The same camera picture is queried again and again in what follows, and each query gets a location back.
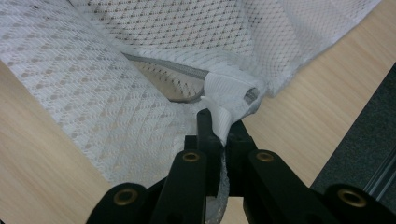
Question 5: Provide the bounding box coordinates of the aluminium floor rail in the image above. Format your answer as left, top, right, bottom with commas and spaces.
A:
362, 148, 396, 206

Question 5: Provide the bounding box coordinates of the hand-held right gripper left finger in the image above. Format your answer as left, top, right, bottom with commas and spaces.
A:
184, 107, 224, 197

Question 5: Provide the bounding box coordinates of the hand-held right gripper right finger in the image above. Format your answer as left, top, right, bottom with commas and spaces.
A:
225, 120, 258, 197

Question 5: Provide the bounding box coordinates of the white mesh laundry bag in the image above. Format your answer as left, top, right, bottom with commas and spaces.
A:
0, 0, 382, 224

